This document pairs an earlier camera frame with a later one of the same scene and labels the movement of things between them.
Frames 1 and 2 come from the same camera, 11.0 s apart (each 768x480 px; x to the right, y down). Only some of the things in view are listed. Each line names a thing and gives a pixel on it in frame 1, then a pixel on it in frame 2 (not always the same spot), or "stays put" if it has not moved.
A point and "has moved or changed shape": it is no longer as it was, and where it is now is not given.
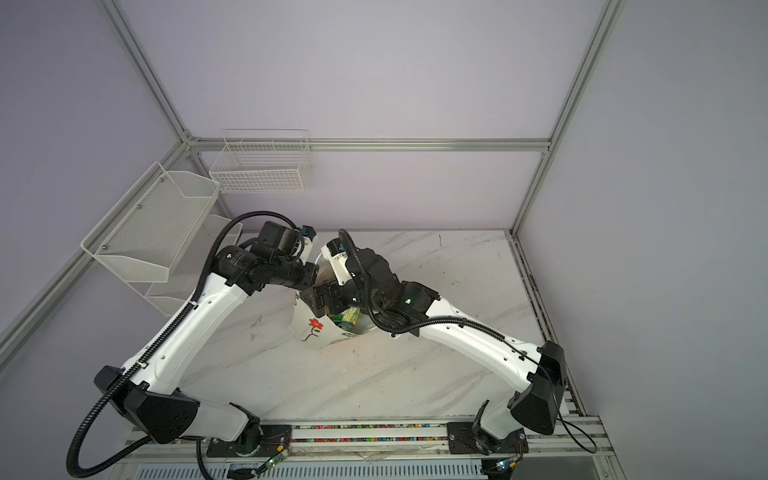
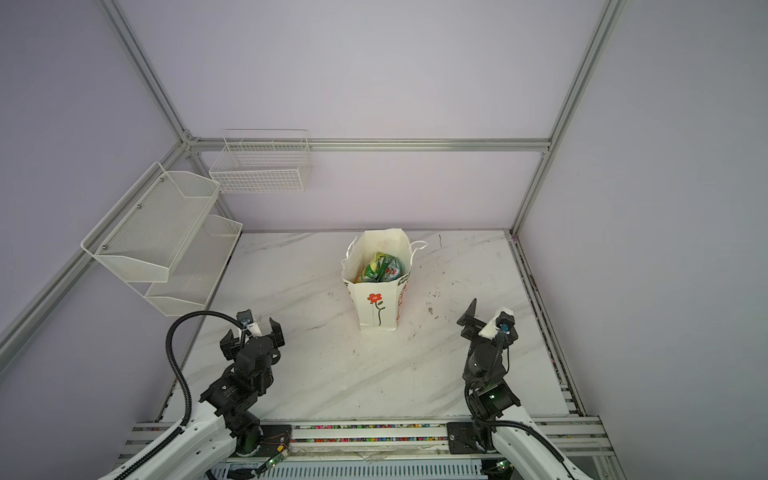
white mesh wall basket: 158,236 stays put
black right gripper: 330,289 → 474,326
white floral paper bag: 309,331 has moved or changed shape
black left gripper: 310,270 → 229,347
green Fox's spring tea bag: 347,318 has moved or changed shape
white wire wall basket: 262,161 stays put
